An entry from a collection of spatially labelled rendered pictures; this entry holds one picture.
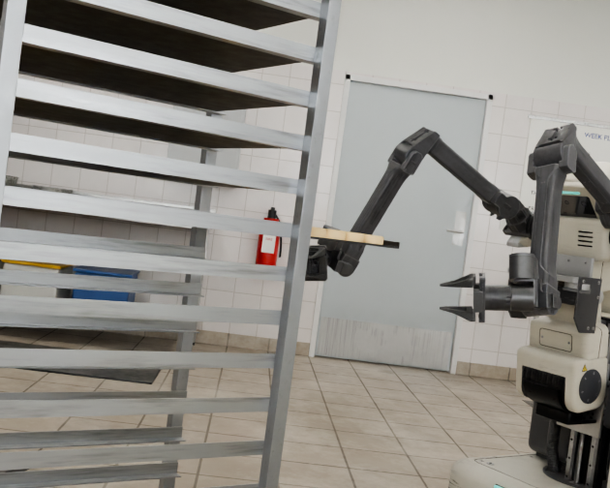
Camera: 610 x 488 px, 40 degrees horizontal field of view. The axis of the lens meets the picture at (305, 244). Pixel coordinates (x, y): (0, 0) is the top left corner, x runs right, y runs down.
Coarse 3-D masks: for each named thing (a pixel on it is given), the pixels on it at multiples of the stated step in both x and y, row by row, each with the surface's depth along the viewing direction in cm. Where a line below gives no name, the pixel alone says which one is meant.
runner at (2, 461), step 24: (0, 456) 142; (24, 456) 144; (48, 456) 146; (72, 456) 149; (96, 456) 151; (120, 456) 154; (144, 456) 157; (168, 456) 160; (192, 456) 162; (216, 456) 165
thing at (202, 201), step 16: (208, 112) 205; (208, 160) 205; (208, 192) 206; (208, 208) 206; (192, 240) 206; (192, 304) 206; (192, 336) 207; (176, 384) 206; (176, 416) 207; (160, 480) 209
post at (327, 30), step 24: (336, 0) 167; (336, 24) 168; (312, 96) 168; (312, 120) 168; (312, 144) 167; (312, 168) 168; (312, 192) 168; (312, 216) 169; (288, 264) 170; (288, 288) 169; (288, 312) 168; (288, 336) 169; (288, 360) 169; (288, 384) 170; (288, 408) 170; (264, 456) 170; (264, 480) 170
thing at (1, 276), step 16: (0, 272) 180; (16, 272) 181; (32, 272) 183; (48, 272) 186; (64, 288) 185; (80, 288) 187; (96, 288) 191; (112, 288) 194; (128, 288) 196; (144, 288) 198; (160, 288) 201; (176, 288) 203; (192, 288) 206
